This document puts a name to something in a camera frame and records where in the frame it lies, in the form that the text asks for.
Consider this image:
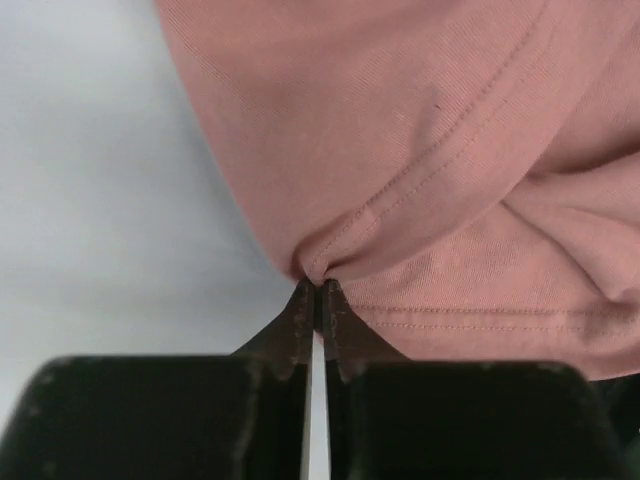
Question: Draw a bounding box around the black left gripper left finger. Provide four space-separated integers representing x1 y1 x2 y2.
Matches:
1 281 313 479

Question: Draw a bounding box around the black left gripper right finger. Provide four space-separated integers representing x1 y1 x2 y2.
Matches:
320 281 639 479

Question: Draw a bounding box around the pink t shirt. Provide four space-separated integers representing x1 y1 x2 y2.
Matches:
156 1 639 380

